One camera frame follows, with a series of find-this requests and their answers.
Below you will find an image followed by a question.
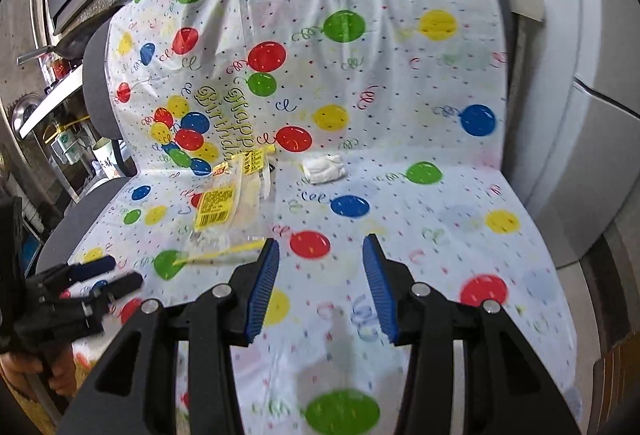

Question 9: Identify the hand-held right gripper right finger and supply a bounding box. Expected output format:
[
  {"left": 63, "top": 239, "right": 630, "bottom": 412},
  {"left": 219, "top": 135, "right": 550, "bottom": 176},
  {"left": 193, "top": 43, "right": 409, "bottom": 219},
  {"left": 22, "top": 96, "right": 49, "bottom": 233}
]
[{"left": 362, "top": 234, "right": 581, "bottom": 435}]

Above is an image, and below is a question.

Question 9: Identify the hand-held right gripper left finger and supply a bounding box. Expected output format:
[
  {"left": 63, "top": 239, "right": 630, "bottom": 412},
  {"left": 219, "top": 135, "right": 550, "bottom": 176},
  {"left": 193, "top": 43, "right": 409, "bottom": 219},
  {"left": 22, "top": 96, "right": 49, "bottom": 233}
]
[{"left": 60, "top": 238, "right": 281, "bottom": 435}]

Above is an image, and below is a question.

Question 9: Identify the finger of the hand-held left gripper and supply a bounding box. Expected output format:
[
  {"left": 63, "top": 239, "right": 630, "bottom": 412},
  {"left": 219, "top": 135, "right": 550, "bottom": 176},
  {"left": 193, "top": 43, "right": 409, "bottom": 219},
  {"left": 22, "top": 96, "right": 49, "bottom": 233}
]
[
  {"left": 62, "top": 271, "right": 144, "bottom": 313},
  {"left": 36, "top": 256, "right": 116, "bottom": 290}
]

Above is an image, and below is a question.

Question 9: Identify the person's left hand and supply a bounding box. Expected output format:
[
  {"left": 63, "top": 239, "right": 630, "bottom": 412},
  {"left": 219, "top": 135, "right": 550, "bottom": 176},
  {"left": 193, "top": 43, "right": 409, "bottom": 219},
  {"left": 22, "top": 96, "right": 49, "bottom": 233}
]
[{"left": 0, "top": 347, "right": 77, "bottom": 397}]

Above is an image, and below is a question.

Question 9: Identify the yellow plastic strip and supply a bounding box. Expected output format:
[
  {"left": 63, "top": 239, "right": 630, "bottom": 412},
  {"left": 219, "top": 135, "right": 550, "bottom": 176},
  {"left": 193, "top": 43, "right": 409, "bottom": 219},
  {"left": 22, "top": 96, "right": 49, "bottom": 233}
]
[{"left": 186, "top": 241, "right": 267, "bottom": 265}]

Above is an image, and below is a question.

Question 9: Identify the clear packet with yellow label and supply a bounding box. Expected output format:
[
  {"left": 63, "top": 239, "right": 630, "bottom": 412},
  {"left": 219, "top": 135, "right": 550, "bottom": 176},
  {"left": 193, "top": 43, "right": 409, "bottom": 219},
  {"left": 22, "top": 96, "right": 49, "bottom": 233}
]
[{"left": 181, "top": 150, "right": 275, "bottom": 266}]

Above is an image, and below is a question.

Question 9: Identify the green and white cup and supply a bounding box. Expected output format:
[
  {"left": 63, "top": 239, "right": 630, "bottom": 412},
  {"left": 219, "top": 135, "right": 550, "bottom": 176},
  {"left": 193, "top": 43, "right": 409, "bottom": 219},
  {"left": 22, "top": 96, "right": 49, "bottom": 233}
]
[{"left": 51, "top": 131, "right": 81, "bottom": 164}]

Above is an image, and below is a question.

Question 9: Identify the small yellow label wrapper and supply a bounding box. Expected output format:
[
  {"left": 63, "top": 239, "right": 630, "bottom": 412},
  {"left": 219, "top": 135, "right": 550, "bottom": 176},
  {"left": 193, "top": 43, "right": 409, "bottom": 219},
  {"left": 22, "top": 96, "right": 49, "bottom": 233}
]
[{"left": 242, "top": 146, "right": 277, "bottom": 175}]

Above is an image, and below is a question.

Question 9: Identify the white kitchen shelf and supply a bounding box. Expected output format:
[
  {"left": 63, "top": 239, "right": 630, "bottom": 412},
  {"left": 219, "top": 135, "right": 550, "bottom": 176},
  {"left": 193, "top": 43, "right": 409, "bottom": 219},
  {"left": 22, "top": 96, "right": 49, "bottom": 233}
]
[{"left": 17, "top": 65, "right": 86, "bottom": 138}]

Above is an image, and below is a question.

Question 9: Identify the black frying pan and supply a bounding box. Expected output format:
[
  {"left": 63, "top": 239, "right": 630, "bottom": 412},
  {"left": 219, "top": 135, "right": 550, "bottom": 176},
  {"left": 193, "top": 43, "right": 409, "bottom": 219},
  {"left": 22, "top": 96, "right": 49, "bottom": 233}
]
[{"left": 17, "top": 38, "right": 93, "bottom": 66}]

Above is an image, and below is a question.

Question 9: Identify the balloon printed table cover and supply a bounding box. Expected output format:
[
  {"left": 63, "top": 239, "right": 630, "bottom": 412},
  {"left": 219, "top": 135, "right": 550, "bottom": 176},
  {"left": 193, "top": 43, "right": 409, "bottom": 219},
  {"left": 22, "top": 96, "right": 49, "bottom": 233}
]
[{"left": 67, "top": 0, "right": 583, "bottom": 435}]

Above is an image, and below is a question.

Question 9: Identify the white refrigerator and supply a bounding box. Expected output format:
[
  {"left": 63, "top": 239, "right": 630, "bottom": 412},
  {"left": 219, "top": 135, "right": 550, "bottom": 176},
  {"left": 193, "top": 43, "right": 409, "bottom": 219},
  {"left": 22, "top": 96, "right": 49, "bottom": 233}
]
[{"left": 500, "top": 0, "right": 640, "bottom": 271}]

